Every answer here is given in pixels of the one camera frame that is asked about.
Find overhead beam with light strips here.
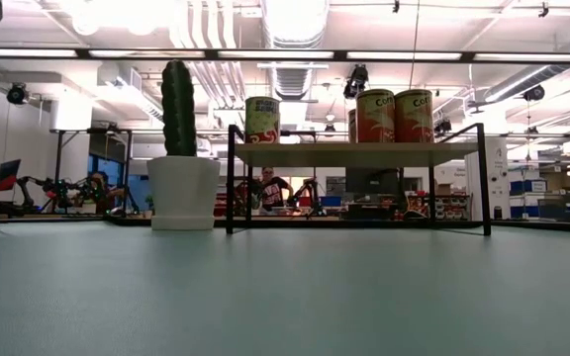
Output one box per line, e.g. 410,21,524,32
0,46,570,64

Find blue storage bins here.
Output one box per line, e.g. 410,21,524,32
510,177,549,220

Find green cactus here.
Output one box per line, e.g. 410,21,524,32
160,59,198,158

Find green can with red swirls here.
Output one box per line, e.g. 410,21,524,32
243,96,282,144

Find standing person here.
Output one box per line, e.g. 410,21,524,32
257,166,294,214

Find orange green beans can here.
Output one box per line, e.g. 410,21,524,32
347,108,359,143

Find wooden shelf with black frame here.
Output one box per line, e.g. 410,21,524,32
225,122,493,237

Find orange corn label can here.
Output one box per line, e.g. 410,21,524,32
355,88,397,144
393,88,435,144

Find silver ceiling ventilation duct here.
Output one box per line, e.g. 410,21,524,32
259,0,331,100

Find black cabinet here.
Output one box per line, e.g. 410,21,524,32
344,167,400,222

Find black metal stand frame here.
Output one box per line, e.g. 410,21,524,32
49,127,134,219

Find seated person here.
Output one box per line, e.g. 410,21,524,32
84,170,126,217

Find black aluminium rig frame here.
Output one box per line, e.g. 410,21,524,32
0,213,570,234

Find black overhead rig camera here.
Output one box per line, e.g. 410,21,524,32
342,63,370,101

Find white pillar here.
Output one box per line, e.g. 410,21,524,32
465,136,510,222

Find teal table mat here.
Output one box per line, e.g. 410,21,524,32
0,217,570,356

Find black ceiling spotlight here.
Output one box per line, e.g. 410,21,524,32
522,84,546,103
6,82,30,106

